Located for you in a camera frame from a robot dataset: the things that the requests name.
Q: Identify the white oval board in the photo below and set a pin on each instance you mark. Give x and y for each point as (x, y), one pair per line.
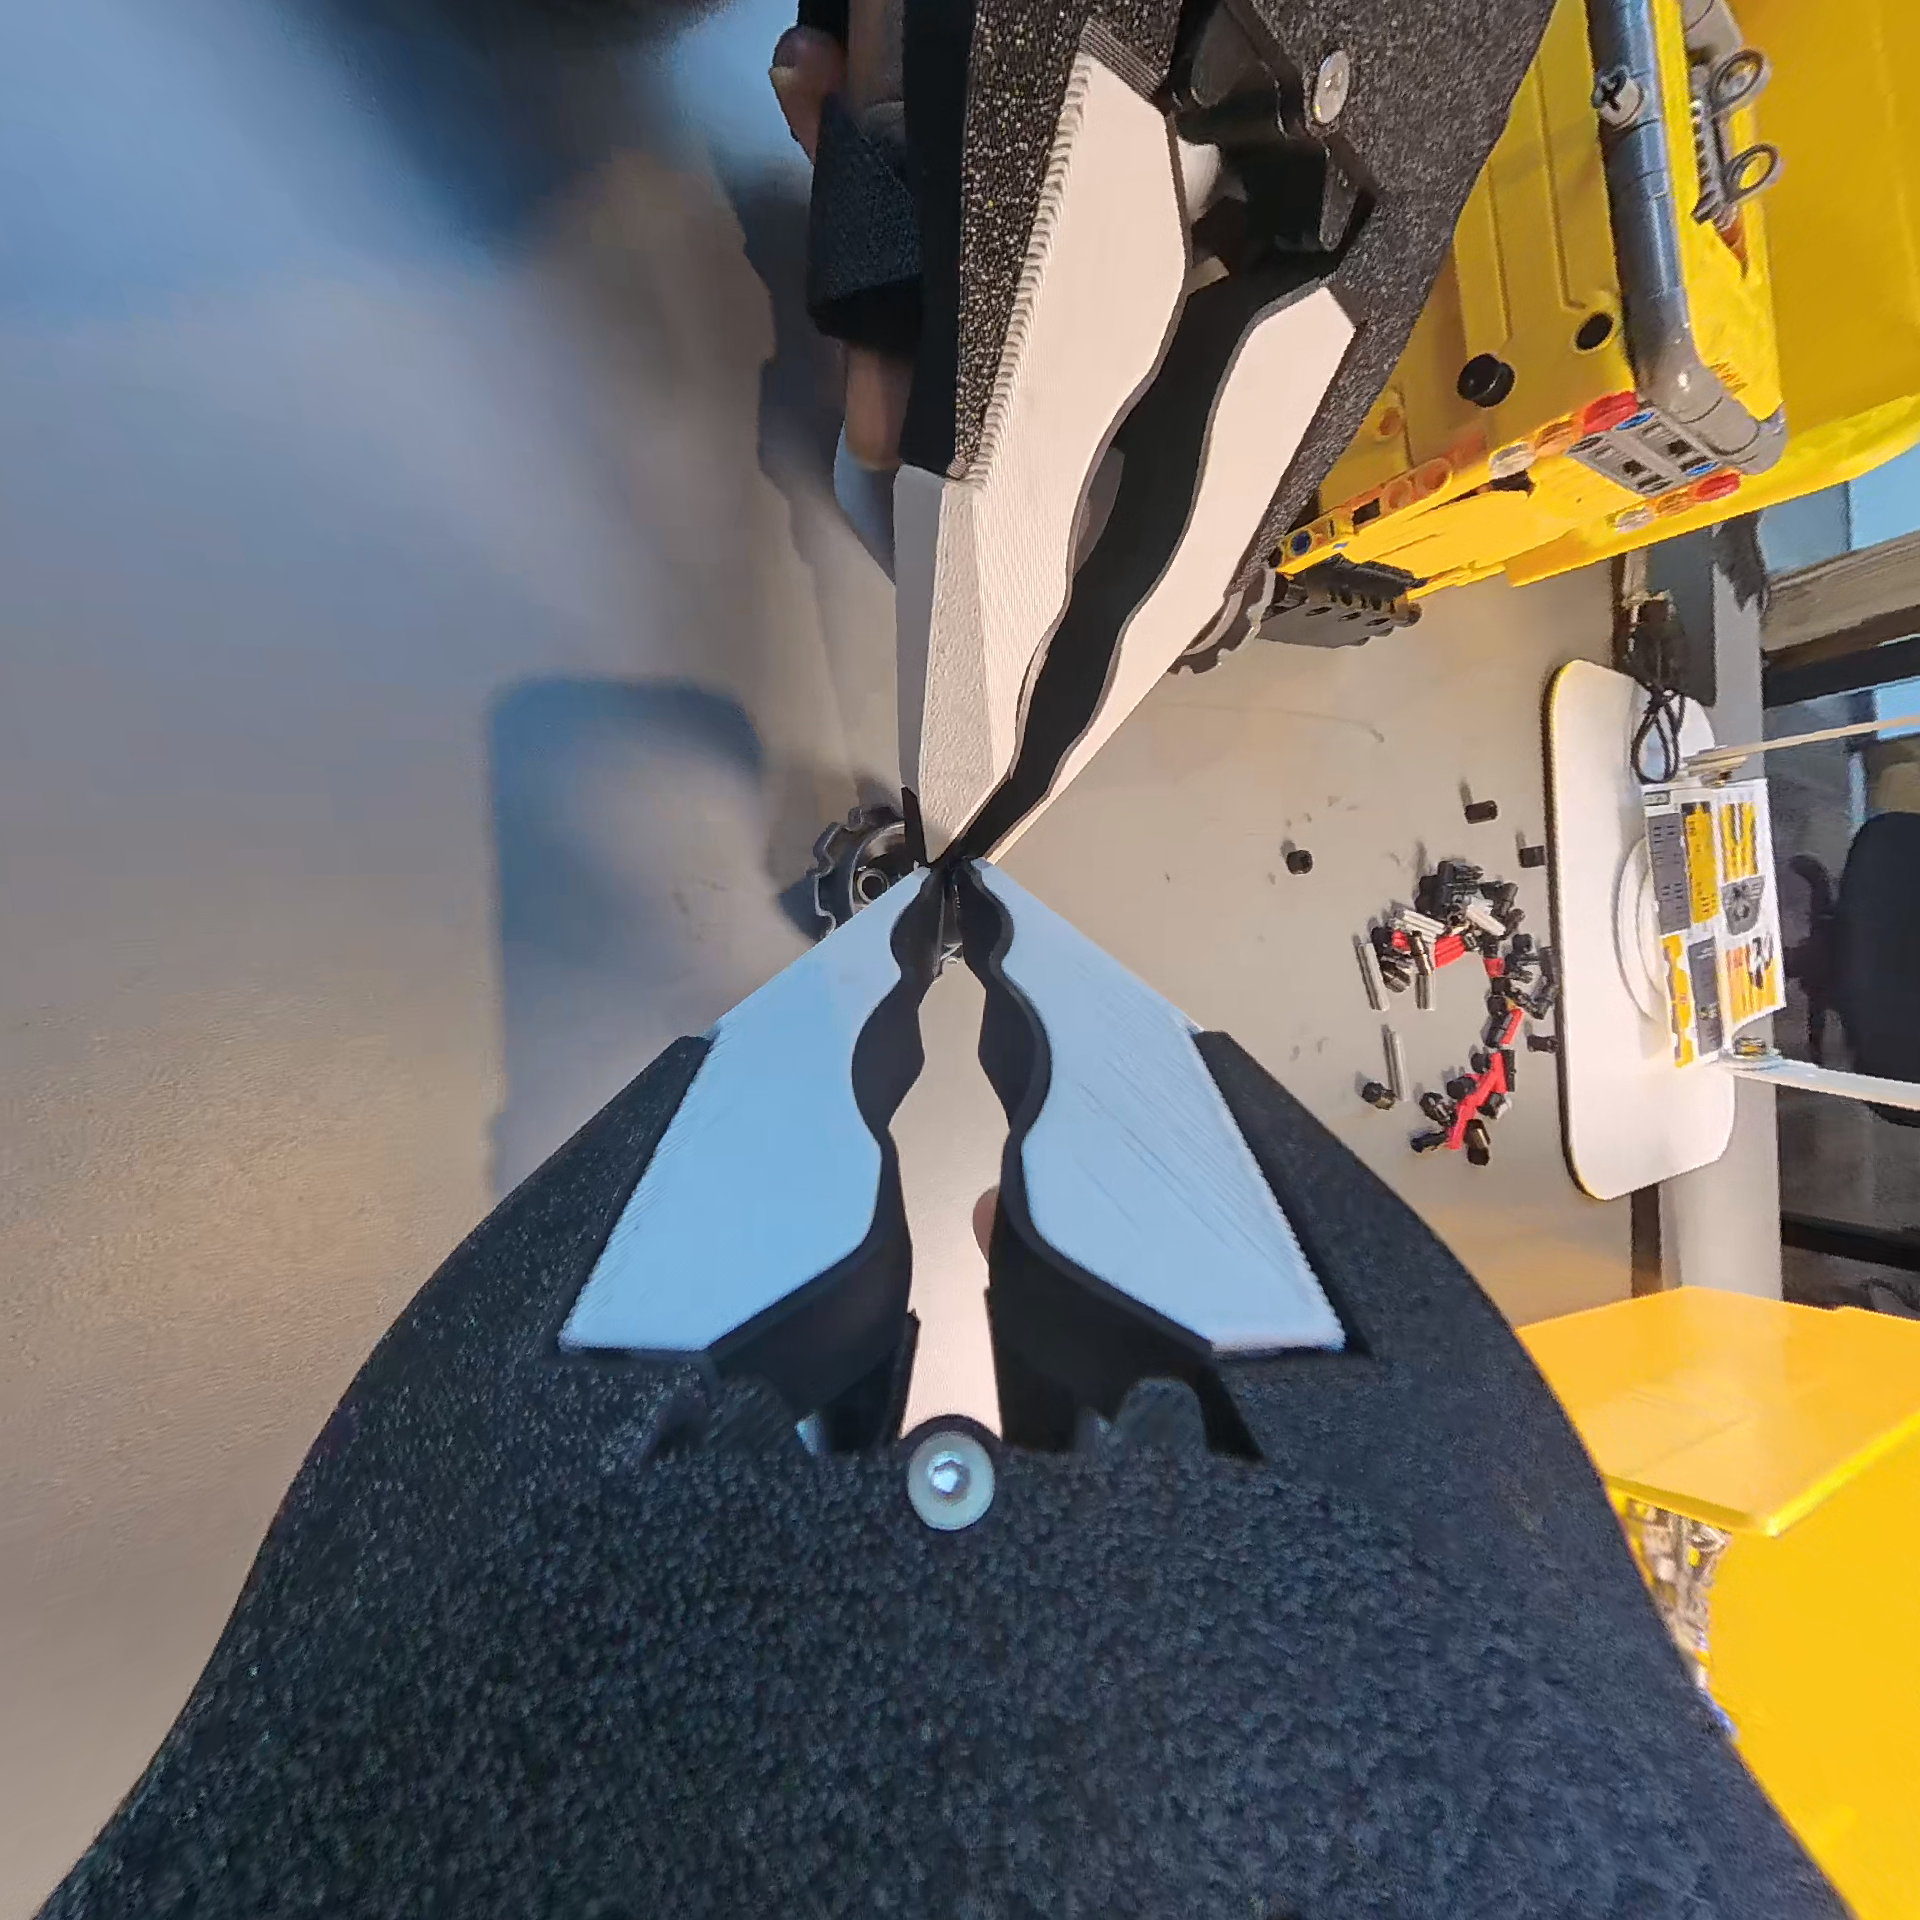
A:
(1606, 991)

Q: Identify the yellow toy brick vehicle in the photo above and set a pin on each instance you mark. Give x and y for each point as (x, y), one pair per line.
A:
(1562, 241)

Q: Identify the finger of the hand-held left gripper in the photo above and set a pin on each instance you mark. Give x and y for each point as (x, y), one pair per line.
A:
(1259, 422)
(1036, 422)

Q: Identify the person's left hand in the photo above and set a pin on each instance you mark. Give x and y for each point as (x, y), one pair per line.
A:
(872, 392)

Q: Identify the building instruction booklet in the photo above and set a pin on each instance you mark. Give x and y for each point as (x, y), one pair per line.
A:
(1711, 932)

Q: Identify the small grey toy wheel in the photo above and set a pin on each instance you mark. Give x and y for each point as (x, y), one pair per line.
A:
(851, 872)

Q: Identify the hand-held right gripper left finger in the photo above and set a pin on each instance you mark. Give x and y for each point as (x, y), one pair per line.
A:
(737, 1200)

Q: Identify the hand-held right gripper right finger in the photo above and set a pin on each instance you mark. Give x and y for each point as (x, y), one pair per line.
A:
(1170, 1200)

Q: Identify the grey desk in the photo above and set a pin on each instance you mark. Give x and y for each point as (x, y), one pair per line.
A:
(299, 901)

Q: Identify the pile of small brick pieces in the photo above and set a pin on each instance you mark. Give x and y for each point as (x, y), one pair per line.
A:
(1500, 976)

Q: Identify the yellow plastic bin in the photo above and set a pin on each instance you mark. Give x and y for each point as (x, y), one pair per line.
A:
(1846, 182)
(1772, 1412)

